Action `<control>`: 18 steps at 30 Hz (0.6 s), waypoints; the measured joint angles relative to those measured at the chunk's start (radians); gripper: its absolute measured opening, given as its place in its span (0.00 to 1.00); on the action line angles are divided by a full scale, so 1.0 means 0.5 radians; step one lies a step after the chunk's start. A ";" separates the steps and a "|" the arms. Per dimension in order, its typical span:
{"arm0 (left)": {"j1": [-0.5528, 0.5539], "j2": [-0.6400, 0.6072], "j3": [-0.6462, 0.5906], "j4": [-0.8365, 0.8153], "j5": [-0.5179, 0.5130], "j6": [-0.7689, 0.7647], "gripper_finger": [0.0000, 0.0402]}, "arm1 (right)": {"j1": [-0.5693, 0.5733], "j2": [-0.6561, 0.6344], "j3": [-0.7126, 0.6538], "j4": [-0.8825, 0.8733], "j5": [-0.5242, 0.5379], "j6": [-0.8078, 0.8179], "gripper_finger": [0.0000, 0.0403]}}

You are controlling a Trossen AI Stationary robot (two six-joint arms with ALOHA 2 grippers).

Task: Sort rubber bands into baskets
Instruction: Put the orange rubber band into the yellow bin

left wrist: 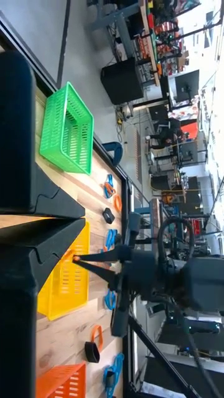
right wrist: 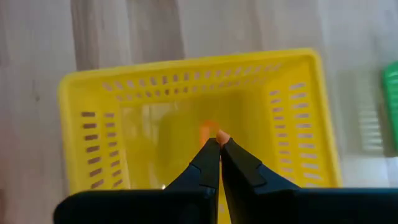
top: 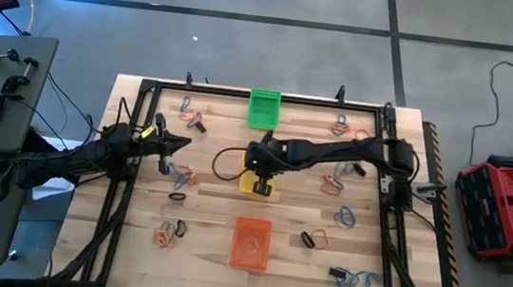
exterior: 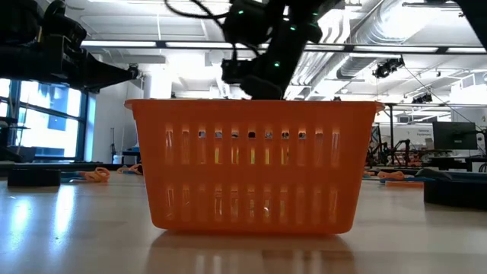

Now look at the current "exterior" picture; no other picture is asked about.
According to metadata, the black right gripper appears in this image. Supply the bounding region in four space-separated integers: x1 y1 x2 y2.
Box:
239 33 305 100

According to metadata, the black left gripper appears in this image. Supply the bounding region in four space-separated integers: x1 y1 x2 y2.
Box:
0 0 133 93

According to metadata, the black rubber band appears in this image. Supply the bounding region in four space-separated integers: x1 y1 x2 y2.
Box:
423 178 487 210
7 167 62 188

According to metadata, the long ceiling light bar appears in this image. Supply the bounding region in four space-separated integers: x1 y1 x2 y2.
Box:
81 40 487 53

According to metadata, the large glass window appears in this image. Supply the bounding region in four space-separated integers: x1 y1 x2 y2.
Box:
0 78 89 161

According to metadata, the orange plastic basket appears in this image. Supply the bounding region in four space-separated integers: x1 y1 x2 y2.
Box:
124 98 385 235

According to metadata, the black stage light cluster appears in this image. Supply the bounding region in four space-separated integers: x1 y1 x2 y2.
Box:
371 56 406 80

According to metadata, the black background gantry stand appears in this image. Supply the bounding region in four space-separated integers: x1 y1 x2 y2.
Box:
374 100 487 167

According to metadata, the dark background monitor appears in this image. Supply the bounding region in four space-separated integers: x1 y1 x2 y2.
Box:
432 121 479 151

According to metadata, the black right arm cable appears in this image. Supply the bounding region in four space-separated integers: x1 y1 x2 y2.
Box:
164 0 239 62

